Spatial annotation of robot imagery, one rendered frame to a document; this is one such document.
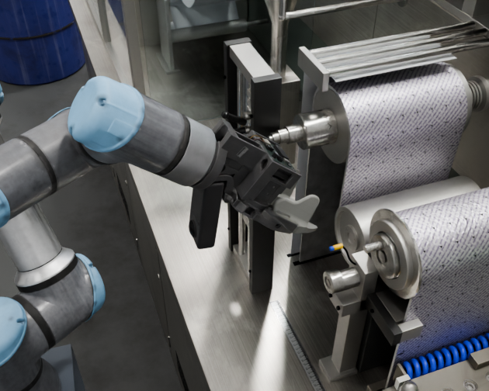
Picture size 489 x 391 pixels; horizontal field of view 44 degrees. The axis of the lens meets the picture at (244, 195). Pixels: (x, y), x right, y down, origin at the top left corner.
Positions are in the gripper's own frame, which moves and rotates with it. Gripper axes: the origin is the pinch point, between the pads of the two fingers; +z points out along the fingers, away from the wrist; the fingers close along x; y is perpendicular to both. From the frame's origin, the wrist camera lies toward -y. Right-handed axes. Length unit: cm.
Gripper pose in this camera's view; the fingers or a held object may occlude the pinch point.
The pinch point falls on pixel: (299, 219)
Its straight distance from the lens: 84.5
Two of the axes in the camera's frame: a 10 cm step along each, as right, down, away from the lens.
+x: -3.4, -6.1, 7.1
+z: 7.2, 3.1, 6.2
